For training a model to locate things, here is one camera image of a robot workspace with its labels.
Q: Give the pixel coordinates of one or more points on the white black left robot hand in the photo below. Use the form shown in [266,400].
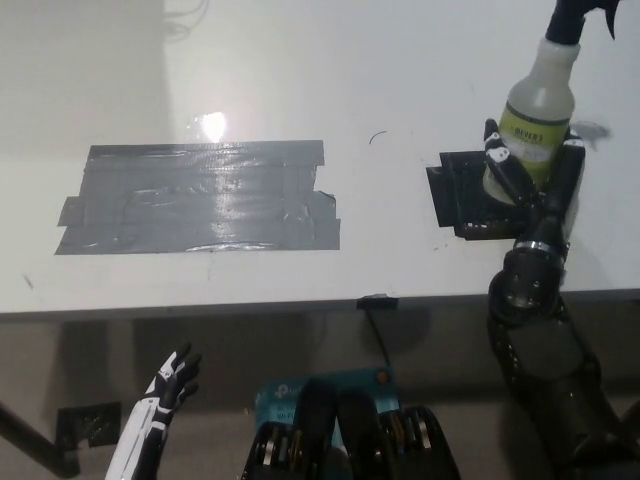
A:
[147,415]

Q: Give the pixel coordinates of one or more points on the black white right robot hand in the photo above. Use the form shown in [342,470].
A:
[562,200]

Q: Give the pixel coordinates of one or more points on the spray bottle with green label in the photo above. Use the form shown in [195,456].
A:
[542,95]

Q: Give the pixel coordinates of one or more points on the black tape square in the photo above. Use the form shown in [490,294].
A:
[460,200]

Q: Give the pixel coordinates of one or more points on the black table leg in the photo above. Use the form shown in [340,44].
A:
[32,440]

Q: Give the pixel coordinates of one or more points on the teal router box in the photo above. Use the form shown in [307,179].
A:
[280,395]

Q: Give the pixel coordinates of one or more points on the small black edge clip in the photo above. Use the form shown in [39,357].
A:
[377,301]

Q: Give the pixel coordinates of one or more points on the grey duct tape patch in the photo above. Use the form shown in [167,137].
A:
[200,205]

